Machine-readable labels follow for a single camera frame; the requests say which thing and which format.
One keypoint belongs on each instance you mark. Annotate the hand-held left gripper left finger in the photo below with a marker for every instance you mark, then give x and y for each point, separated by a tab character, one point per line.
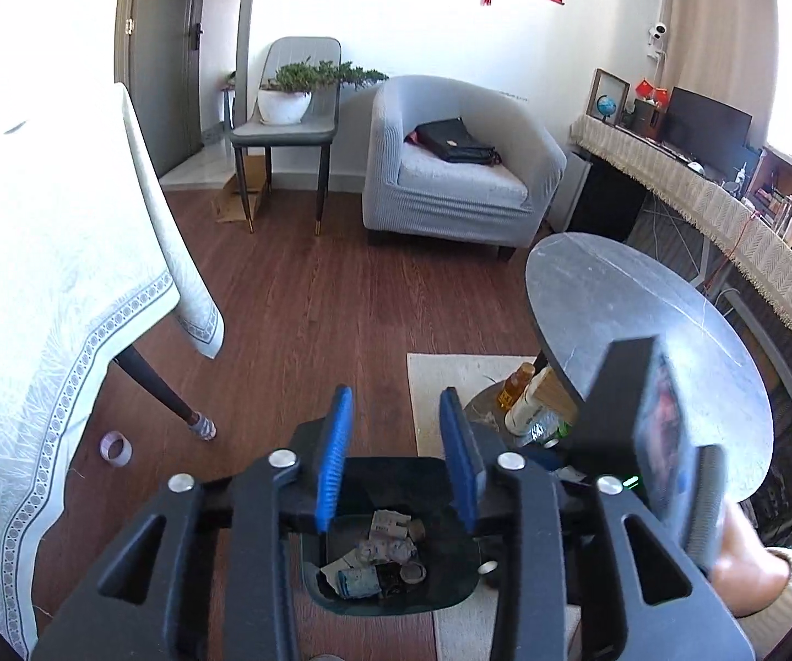
334	461

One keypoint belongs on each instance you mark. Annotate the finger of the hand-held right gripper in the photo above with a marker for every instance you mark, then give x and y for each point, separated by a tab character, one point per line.
544	458

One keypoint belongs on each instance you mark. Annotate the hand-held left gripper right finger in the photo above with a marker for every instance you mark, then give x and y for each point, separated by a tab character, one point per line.
458	461

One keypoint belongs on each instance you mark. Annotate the black trash bin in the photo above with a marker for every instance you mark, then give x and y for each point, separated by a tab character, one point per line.
382	482

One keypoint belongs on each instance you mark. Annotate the blue white tissue packet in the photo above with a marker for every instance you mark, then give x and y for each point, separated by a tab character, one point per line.
361	584

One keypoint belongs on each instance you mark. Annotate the person's right hand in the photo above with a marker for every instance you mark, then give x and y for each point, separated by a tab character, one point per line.
747	558

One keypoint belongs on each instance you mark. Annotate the white bottle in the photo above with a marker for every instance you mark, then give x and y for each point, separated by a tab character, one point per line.
527	406

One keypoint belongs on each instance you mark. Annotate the small wooden box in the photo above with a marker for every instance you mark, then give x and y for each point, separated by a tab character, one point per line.
558	399

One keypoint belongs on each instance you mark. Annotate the amber bottle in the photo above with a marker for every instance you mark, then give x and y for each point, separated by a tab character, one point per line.
514	389

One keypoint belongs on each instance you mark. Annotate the round grey marble table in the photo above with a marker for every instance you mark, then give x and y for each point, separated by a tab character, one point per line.
609	289

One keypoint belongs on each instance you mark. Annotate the dark table leg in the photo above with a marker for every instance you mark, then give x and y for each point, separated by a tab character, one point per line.
155	385

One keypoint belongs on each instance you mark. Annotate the beige fringed desk cloth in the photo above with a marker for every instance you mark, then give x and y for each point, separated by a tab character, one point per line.
706	206

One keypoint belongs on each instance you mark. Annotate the white computer tower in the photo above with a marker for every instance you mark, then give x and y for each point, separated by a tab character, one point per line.
568	193

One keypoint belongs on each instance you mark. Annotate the tape roll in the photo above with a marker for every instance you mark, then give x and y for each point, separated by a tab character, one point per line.
103	447

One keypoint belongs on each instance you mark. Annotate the white computer mouse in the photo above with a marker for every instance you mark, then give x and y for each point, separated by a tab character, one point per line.
696	167

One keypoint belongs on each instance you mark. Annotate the grey armchair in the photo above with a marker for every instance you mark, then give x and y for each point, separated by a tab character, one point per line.
465	186

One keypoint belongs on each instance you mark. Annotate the wooden bookshelf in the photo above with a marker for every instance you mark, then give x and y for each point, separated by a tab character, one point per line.
788	186

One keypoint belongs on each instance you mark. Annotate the brown wooden speaker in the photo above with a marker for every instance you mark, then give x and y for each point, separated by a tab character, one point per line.
649	117

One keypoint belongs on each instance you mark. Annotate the brown cardboard box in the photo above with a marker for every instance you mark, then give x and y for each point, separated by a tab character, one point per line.
251	175

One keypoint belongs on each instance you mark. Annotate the black monitor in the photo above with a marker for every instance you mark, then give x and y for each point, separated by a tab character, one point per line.
706	127

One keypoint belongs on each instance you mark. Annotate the small blue globe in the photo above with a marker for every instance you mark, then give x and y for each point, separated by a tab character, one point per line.
606	107

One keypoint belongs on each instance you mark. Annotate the black bag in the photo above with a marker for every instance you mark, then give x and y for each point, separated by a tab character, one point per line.
454	141

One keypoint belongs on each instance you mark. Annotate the small red flags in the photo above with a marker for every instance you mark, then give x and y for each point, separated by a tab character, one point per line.
645	88

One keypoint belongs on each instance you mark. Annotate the grey dining chair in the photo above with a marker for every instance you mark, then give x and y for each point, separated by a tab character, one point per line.
282	131

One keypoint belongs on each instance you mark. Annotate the white patterned tablecloth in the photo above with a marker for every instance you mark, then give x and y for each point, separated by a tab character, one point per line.
38	289

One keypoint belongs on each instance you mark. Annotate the potted plant in white pot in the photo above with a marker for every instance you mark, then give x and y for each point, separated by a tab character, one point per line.
284	107

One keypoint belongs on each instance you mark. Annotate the beige curtain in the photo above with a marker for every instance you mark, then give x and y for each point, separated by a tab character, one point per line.
719	14

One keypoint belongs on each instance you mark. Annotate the grey door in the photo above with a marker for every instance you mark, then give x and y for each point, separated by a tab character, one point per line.
155	69

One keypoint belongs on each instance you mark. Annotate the wooden picture frame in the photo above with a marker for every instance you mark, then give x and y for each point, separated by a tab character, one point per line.
623	86

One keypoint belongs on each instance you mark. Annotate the white security camera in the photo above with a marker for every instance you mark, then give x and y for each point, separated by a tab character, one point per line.
657	31

